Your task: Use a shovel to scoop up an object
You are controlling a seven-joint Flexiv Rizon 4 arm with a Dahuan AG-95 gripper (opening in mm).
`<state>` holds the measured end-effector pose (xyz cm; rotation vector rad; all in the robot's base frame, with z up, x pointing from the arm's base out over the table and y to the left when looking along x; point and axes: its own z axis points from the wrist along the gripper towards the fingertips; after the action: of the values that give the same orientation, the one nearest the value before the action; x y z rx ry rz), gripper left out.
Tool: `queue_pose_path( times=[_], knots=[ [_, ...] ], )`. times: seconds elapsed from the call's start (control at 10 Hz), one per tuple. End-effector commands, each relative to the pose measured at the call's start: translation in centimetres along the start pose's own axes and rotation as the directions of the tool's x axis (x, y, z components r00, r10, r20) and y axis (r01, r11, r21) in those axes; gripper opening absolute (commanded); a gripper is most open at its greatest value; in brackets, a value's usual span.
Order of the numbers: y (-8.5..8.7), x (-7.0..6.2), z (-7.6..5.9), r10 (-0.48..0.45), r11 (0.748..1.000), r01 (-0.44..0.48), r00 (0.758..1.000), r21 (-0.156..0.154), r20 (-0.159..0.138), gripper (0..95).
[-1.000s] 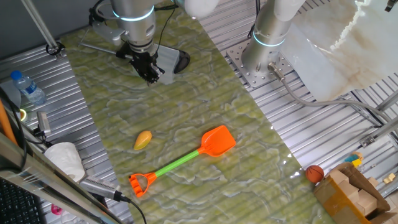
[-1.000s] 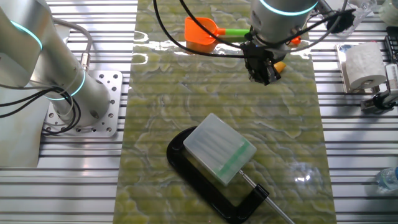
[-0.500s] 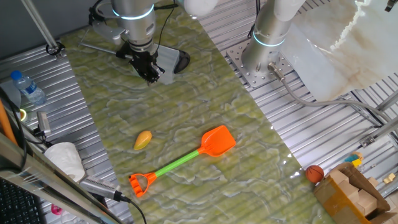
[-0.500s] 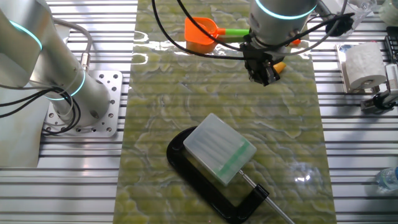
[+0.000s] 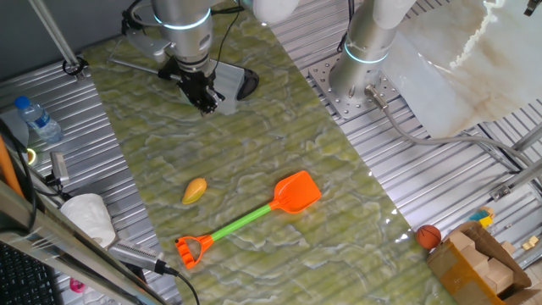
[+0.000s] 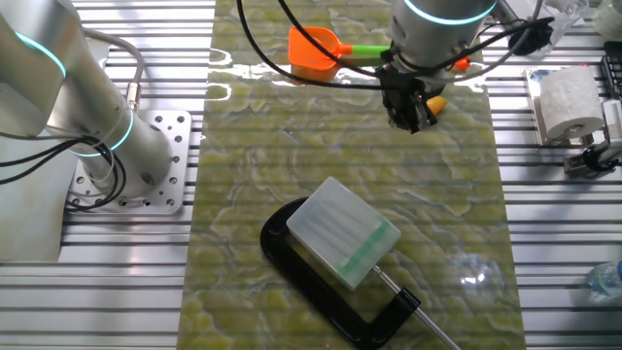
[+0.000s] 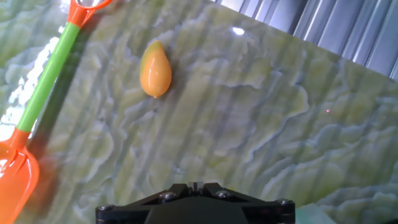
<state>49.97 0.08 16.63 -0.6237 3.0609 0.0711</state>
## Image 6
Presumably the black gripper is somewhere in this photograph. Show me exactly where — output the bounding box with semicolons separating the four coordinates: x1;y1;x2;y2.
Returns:
377;62;446;136

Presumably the orange shovel with green handle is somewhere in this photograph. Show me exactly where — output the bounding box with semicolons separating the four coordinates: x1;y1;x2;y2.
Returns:
288;26;471;73

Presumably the yellow toy mango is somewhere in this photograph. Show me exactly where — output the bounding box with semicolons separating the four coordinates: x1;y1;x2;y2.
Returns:
426;94;449;118

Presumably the metal paper roll holder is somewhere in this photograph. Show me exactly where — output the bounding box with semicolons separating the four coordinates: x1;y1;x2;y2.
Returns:
523;67;597;148

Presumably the green marble pattern mat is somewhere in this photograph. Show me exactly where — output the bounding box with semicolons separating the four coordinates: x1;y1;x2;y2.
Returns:
175;0;528;350

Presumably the translucent plastic box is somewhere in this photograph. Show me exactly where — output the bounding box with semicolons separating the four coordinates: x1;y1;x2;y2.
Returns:
285;176;403;292

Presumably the white toilet paper roll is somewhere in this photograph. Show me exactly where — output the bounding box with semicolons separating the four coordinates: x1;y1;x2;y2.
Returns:
538;65;606;142

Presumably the black C-clamp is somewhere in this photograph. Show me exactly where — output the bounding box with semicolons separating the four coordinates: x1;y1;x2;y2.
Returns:
259;196;463;350

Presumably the clear glass pitcher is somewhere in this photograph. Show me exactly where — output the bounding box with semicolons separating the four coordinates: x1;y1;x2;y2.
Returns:
538;0;592;30

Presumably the black keyboard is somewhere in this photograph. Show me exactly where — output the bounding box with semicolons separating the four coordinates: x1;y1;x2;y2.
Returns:
601;41;622;101

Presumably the translucent plastic container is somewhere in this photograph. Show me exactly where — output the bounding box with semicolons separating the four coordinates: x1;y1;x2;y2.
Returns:
591;0;622;43

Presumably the clear water bottle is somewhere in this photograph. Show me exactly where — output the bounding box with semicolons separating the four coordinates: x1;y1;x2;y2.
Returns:
586;261;622;300

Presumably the small silver camera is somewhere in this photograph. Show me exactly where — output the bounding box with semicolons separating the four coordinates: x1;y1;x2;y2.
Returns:
563;140;622;177

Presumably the ribbed silver depth camera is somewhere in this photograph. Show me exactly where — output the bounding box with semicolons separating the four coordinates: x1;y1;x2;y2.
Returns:
601;99;622;152

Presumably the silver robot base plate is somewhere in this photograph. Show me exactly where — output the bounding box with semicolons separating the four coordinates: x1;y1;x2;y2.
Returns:
64;109;193;216

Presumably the thick grey cable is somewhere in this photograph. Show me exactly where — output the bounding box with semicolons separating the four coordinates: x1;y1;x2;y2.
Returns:
80;26;147;114

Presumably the black cable bundle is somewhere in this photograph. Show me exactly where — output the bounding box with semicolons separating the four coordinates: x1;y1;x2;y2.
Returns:
0;130;130;213

